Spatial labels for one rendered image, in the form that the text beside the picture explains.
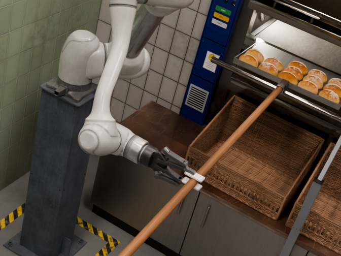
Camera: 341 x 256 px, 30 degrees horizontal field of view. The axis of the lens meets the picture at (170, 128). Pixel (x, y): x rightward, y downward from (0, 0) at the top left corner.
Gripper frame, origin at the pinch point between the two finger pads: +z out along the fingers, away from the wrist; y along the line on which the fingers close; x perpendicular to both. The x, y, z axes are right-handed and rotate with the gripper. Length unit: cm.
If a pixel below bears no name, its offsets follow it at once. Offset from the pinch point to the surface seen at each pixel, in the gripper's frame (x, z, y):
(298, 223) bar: -71, 35, 49
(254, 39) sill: -135, -29, 2
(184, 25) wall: -134, -69, 11
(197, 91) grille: -130, -50, 43
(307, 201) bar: -71, 34, 35
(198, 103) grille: -130, -47, 50
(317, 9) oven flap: -130, -3, -28
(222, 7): -130, -51, -9
